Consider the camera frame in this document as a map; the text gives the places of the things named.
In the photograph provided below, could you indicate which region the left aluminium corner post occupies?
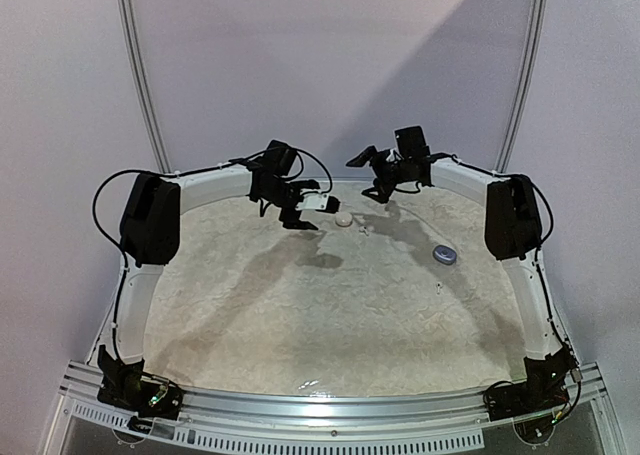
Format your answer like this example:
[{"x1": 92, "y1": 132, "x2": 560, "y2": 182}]
[{"x1": 117, "y1": 0, "x2": 172, "y2": 172}]

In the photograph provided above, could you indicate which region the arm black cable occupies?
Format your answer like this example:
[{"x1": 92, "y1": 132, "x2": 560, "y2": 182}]
[
  {"x1": 91, "y1": 147, "x2": 334, "y2": 366},
  {"x1": 394, "y1": 152, "x2": 586, "y2": 416}
]

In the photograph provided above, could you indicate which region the white round case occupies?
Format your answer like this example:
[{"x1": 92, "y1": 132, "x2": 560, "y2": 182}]
[{"x1": 335, "y1": 212, "x2": 353, "y2": 228}]

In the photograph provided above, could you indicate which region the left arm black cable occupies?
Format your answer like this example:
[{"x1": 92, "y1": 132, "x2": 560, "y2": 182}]
[{"x1": 91, "y1": 147, "x2": 334, "y2": 366}]

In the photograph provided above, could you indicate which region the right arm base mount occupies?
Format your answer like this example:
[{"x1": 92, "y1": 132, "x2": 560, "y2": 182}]
[{"x1": 483, "y1": 351, "x2": 578, "y2": 421}]

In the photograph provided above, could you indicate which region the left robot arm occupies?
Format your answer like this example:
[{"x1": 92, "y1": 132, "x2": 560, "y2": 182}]
[{"x1": 96, "y1": 140, "x2": 340, "y2": 409}]

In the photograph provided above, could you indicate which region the aluminium corner post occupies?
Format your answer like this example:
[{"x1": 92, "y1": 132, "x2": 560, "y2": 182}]
[
  {"x1": 494, "y1": 0, "x2": 547, "y2": 173},
  {"x1": 117, "y1": 0, "x2": 172, "y2": 172}
]

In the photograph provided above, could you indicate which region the blue earbud charging case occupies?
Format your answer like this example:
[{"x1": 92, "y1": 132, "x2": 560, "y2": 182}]
[{"x1": 432, "y1": 245, "x2": 457, "y2": 266}]

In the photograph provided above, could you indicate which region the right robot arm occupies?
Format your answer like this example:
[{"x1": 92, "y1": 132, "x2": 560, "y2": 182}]
[{"x1": 346, "y1": 126, "x2": 562, "y2": 367}]

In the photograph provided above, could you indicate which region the aluminium front rail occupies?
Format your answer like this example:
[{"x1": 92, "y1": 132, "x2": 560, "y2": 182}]
[{"x1": 44, "y1": 362, "x2": 625, "y2": 454}]

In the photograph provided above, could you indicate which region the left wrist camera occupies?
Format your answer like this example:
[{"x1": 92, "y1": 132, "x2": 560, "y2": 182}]
[{"x1": 296, "y1": 192, "x2": 341, "y2": 214}]

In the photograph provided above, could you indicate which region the right aluminium corner post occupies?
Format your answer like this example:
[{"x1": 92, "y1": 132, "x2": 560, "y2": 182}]
[{"x1": 494, "y1": 0, "x2": 547, "y2": 173}]

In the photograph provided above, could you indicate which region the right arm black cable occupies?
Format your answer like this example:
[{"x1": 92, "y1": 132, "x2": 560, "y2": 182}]
[{"x1": 394, "y1": 152, "x2": 586, "y2": 416}]

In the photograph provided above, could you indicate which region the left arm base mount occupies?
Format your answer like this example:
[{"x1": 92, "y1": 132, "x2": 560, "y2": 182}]
[{"x1": 97, "y1": 345, "x2": 185, "y2": 420}]

